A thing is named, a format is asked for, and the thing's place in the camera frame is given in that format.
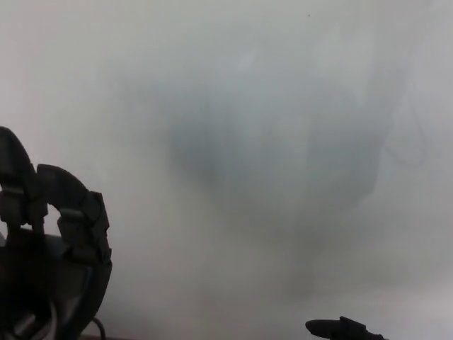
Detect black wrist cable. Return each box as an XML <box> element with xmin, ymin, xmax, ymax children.
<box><xmin>91</xmin><ymin>317</ymin><xmax>108</xmax><ymax>340</ymax></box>

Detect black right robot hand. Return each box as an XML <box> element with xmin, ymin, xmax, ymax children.
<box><xmin>305</xmin><ymin>315</ymin><xmax>386</xmax><ymax>340</ymax></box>

